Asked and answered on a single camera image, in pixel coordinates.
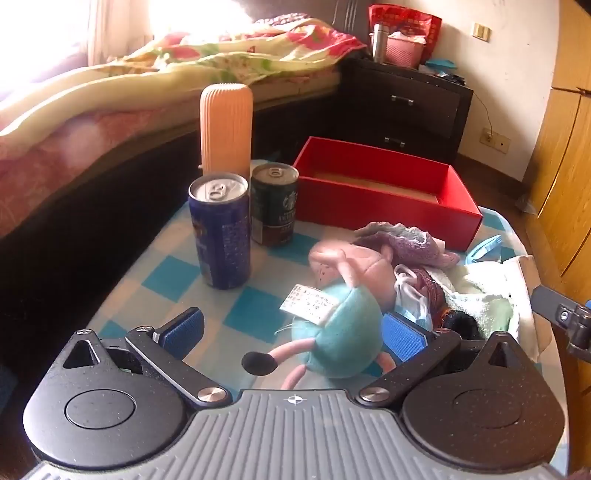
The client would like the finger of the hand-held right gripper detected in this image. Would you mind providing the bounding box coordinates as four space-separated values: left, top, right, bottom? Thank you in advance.
530 284 591 357

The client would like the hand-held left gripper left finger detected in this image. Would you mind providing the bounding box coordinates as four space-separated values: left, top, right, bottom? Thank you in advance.
62 307 233 409

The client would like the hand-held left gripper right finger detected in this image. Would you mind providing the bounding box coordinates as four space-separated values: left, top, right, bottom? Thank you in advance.
359 311 527 409

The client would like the dark patterned sock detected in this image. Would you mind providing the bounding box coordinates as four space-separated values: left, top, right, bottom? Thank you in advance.
410 265 482 339

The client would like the pink pig plush toy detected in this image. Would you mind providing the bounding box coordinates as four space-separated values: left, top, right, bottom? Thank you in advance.
242 240 399 391

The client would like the light green towel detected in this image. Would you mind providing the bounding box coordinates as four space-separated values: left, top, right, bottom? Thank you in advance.
443 262 515 339

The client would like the purple knitted hat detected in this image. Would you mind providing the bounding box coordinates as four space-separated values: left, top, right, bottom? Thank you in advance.
353 222 461 269

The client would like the red cardboard box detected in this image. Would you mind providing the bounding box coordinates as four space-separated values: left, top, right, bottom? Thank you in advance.
292 136 483 252

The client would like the blue checkered tablecloth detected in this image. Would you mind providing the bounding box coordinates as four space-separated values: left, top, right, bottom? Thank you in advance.
85 159 542 416

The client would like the blue drink can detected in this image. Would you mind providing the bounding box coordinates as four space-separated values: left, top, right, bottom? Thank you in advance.
188 173 252 291

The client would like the wooden wardrobe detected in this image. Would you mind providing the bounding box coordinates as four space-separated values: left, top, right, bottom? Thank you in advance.
522 0 591 298

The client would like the dark green drink can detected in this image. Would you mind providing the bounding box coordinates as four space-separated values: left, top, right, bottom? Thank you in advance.
250 164 300 247

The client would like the dark wooden bed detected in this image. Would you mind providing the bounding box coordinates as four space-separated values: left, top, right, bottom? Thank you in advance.
0 0 370 384

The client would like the dark nightstand drawer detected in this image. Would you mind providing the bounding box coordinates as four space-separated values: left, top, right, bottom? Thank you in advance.
342 115 458 163
344 69 463 139

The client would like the orange ribbed bottle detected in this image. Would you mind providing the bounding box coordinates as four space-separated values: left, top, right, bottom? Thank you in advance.
199 83 254 178

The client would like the dark wooden nightstand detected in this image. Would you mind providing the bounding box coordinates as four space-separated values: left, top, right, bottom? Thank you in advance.
339 58 475 165

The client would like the blue paper item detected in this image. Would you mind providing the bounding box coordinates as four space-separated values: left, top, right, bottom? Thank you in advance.
425 58 459 78

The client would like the floral quilt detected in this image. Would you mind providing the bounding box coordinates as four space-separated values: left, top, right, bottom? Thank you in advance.
0 16 366 139

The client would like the pink plastic basket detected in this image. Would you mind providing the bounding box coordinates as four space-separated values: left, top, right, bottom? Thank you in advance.
385 32 428 70

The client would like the steel thermos flask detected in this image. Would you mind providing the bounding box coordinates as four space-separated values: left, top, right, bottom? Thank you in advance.
372 23 389 64

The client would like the window curtain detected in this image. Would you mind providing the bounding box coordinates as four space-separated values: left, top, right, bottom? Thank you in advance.
88 0 154 65

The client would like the red gift bag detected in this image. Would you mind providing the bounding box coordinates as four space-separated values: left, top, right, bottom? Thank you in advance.
368 4 443 66

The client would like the wall power outlet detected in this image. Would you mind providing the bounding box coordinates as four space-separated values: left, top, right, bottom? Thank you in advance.
480 128 511 154

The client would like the thin power cable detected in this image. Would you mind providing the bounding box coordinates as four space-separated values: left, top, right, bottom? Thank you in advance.
471 91 493 137

